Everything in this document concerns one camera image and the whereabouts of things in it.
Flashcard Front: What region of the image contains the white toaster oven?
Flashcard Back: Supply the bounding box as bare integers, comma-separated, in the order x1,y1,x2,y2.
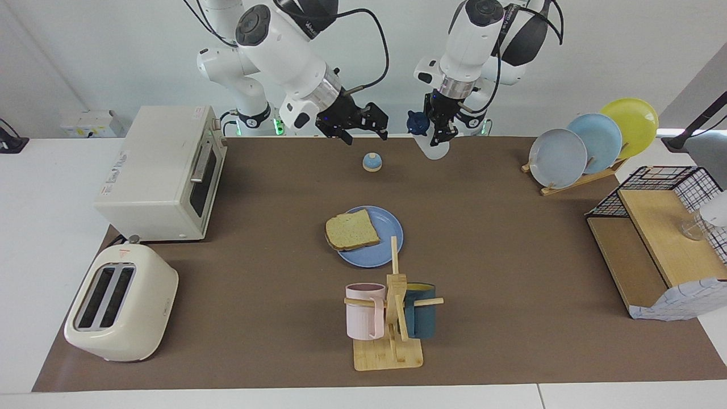
94,106,228,242

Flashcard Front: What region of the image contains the light blue plate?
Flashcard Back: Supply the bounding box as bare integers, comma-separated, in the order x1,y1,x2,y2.
567,113,623,175

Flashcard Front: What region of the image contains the grey plate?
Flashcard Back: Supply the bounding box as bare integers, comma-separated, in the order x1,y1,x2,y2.
529,128,588,189

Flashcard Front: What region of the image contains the teal mug yellow inside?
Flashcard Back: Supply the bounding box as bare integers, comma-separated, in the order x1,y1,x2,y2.
403,283,437,340

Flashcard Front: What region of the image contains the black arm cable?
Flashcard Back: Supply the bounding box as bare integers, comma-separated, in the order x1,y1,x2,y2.
310,6,391,97
466,0,564,114

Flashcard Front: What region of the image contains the white power socket box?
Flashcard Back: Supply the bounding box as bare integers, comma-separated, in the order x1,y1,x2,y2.
60,110,126,139

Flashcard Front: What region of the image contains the wooden shelf box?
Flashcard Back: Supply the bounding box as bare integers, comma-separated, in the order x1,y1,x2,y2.
587,189,727,319

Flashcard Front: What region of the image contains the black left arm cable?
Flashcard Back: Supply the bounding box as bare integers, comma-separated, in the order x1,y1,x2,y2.
466,0,564,114

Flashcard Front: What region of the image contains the pink mug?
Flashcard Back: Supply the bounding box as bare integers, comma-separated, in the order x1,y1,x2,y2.
346,283,386,341

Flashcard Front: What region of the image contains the wooden mug rack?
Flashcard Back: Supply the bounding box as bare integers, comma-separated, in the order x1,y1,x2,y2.
344,236,444,372

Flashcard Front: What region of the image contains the wooden dish rack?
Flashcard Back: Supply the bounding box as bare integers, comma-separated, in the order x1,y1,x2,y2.
521,158,628,197

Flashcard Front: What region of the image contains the black clamp object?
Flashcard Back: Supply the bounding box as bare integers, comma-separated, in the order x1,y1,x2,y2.
0,118,29,154

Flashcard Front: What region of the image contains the brown table mat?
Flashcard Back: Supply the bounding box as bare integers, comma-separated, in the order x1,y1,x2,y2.
31,135,727,393

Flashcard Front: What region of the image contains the black wire basket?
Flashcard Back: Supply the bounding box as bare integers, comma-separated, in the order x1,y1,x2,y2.
586,166,727,268

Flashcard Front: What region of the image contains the yellow plate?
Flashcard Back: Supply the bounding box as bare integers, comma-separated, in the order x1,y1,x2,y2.
599,98,659,160

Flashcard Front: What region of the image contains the blue round plate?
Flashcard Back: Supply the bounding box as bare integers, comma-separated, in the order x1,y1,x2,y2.
333,206,404,268

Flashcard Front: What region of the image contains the black stand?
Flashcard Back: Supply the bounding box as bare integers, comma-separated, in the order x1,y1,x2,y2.
662,90,727,153

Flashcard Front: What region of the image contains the toasted bread slice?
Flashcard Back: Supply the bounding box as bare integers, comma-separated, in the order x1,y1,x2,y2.
325,208,381,252

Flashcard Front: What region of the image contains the clear glass cup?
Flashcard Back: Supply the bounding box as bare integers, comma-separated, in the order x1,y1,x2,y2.
680,211,712,242

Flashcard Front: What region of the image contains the white rounded object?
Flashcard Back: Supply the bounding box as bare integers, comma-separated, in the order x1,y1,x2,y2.
699,190,727,228

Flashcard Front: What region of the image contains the white bottle blue cap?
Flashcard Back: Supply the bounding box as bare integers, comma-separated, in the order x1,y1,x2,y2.
407,111,451,161

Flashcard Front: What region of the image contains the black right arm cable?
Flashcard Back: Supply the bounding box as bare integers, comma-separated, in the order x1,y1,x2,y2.
310,6,391,97

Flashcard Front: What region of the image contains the cream two-slot toaster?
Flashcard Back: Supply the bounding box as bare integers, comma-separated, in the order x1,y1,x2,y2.
64,241,179,362

